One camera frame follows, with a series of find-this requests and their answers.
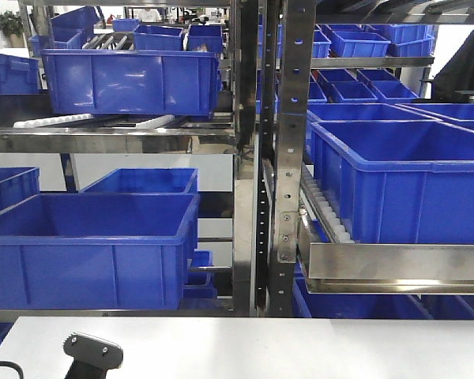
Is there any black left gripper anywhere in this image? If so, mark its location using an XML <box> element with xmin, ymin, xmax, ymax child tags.
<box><xmin>63</xmin><ymin>332</ymin><xmax>123</xmax><ymax>379</ymax></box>

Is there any blue bin lower left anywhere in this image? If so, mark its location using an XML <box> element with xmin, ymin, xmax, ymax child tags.
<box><xmin>0</xmin><ymin>193</ymin><xmax>199</xmax><ymax>310</ymax></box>

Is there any blue bin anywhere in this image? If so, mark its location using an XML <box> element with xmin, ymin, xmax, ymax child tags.
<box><xmin>42</xmin><ymin>49</ymin><xmax>220</xmax><ymax>116</ymax></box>
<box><xmin>0</xmin><ymin>193</ymin><xmax>199</xmax><ymax>310</ymax></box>

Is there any blue bin upper left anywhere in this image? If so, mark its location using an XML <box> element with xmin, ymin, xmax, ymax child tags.
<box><xmin>42</xmin><ymin>49</ymin><xmax>220</xmax><ymax>116</ymax></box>

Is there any blue bin right shelf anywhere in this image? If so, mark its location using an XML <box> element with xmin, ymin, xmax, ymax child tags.
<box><xmin>312</xmin><ymin>121</ymin><xmax>474</xmax><ymax>244</ymax></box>

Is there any black cable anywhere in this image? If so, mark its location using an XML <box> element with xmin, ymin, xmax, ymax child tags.
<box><xmin>0</xmin><ymin>360</ymin><xmax>25</xmax><ymax>379</ymax></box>

